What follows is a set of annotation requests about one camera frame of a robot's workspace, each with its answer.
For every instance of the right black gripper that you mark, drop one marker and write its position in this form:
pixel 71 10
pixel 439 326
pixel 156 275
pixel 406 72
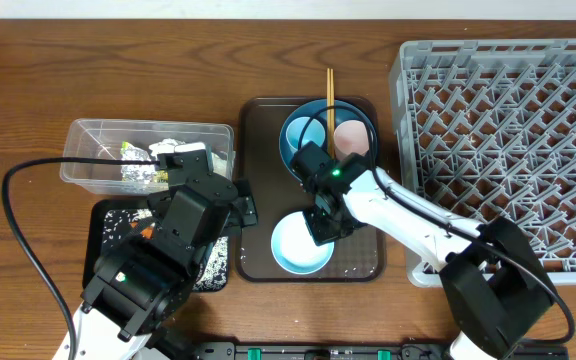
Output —
pixel 321 235

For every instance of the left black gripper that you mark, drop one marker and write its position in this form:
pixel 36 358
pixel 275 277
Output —
pixel 248 204

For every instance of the light blue white bowl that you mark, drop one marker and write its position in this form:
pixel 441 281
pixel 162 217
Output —
pixel 294 249

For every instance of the white tissue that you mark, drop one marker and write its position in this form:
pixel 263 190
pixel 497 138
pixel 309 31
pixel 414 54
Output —
pixel 220 165
pixel 164 146

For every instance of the orange carrot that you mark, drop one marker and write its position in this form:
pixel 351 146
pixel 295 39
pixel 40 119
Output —
pixel 141 230

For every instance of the yellow foil snack wrapper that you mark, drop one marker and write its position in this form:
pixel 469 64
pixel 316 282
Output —
pixel 140 173

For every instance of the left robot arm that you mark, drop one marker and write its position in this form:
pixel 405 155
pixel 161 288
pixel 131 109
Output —
pixel 135 284

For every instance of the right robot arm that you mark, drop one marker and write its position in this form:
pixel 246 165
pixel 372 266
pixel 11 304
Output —
pixel 495 286

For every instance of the grey dishwasher rack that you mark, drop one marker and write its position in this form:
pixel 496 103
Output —
pixel 487 128

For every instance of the brown serving tray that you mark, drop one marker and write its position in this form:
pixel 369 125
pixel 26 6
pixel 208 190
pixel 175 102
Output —
pixel 360 257

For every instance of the spilled white rice grains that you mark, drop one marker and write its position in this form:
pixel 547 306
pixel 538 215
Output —
pixel 115 224

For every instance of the pink white cup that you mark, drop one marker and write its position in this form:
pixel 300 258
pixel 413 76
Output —
pixel 350 137

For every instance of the light blue cup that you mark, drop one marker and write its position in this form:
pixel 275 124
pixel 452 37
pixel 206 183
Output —
pixel 303 132

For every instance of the dark blue plate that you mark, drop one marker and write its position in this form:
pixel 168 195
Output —
pixel 347 110

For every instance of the black tray bin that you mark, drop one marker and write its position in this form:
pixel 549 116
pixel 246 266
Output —
pixel 92 253

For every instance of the clear plastic bin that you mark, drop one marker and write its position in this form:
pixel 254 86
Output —
pixel 103 138

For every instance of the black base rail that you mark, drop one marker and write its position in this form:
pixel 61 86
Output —
pixel 230 351

